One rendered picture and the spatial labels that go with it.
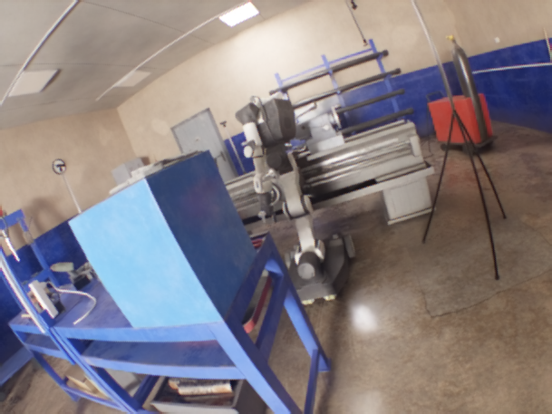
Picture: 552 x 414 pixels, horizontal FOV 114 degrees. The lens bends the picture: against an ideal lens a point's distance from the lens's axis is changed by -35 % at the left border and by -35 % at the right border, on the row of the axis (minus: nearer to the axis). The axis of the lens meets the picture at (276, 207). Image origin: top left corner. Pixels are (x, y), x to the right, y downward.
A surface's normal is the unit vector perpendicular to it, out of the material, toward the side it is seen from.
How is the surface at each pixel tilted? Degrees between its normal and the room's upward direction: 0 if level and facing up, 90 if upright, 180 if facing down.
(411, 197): 90
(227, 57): 90
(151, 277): 90
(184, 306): 90
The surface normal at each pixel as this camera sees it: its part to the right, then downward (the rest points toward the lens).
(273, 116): -0.63, 0.23
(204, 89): -0.19, 0.36
